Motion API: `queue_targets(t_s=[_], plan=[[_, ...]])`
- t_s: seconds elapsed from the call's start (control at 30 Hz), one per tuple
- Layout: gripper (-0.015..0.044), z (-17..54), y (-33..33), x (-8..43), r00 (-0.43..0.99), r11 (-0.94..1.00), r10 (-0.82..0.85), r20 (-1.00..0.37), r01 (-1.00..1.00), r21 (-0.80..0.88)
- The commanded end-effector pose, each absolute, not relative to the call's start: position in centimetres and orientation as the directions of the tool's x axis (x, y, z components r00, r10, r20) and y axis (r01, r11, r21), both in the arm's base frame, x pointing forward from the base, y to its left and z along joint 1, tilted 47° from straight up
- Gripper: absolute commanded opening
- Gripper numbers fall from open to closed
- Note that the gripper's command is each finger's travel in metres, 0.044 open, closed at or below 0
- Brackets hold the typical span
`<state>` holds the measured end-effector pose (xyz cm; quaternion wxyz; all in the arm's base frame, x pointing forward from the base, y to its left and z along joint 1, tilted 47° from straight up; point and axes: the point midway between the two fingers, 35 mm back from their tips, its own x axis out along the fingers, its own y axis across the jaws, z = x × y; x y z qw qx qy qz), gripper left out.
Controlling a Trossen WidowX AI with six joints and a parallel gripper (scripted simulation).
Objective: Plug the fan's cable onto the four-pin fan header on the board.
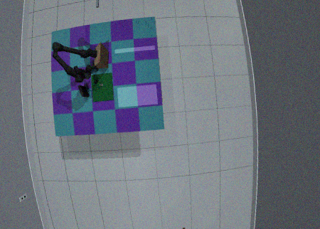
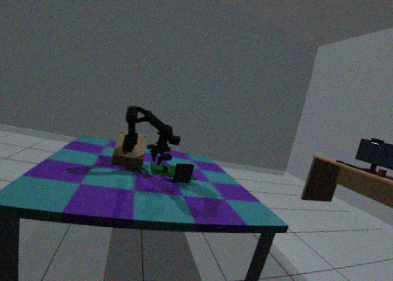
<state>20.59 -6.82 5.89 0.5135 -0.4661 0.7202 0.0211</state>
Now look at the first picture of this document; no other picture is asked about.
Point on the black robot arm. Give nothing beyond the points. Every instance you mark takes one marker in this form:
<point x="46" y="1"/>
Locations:
<point x="76" y="72"/>

